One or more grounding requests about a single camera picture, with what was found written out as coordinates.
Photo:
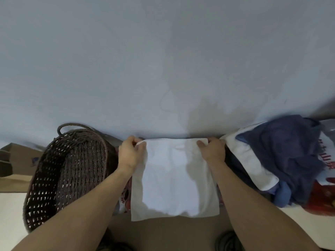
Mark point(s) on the person's right hand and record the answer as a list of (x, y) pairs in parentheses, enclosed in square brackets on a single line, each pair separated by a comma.
[(214, 151)]

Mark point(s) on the person's left hand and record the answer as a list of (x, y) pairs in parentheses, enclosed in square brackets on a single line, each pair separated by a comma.
[(130, 154)]

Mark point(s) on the cream towel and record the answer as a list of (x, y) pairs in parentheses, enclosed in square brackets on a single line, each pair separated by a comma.
[(251, 162)]

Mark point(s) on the white towel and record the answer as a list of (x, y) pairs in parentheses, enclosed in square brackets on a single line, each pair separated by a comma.
[(172, 180)]

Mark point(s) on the dark brown wicker basket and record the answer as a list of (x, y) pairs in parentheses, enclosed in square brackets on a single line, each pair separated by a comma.
[(68, 175)]

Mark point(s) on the dark blue towel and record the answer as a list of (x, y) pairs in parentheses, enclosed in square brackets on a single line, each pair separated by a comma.
[(288, 151)]

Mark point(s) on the person's right forearm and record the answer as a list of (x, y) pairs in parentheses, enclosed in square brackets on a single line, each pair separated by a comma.
[(256, 211)]

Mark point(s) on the person's left forearm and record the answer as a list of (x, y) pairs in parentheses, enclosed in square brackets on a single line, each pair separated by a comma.
[(83, 214)]

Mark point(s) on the person's right grey shoe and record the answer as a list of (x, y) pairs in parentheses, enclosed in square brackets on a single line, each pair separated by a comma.
[(227, 243)]

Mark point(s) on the brown paper bag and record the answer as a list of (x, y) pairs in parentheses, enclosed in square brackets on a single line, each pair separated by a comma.
[(21, 159)]

